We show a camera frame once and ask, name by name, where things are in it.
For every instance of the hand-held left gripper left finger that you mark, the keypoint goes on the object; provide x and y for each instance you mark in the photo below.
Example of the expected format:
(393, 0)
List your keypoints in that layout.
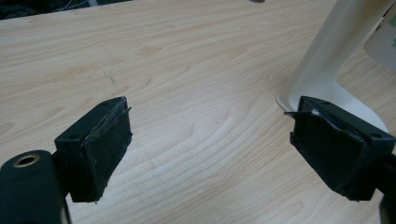
(96, 152)

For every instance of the white desk lamp stand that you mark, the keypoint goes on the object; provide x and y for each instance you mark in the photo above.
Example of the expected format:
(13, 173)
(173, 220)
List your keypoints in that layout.
(334, 62)

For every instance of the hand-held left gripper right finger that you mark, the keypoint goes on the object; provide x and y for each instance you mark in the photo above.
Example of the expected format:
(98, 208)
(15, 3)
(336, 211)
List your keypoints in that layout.
(334, 149)

